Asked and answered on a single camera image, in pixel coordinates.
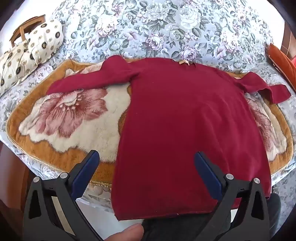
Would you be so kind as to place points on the orange cushion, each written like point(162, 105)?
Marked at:
point(281, 60)

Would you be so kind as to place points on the floral bedspread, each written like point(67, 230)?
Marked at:
point(161, 27)

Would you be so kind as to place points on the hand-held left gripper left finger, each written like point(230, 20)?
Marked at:
point(85, 172)

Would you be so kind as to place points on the orange floral plush blanket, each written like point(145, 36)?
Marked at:
point(76, 122)

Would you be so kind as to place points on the person's dark trousers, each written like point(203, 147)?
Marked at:
point(166, 229)

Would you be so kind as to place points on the wooden chair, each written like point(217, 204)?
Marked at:
point(23, 29)

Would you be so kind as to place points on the white bed sheet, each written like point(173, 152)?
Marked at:
point(97, 215)

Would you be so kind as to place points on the dark red sweater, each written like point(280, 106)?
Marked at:
point(185, 115)

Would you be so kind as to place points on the cream patterned pillow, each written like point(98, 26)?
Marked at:
point(16, 64)
point(45, 39)

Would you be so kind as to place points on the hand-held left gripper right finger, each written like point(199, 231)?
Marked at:
point(208, 177)

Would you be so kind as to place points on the person's left hand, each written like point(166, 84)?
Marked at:
point(126, 233)

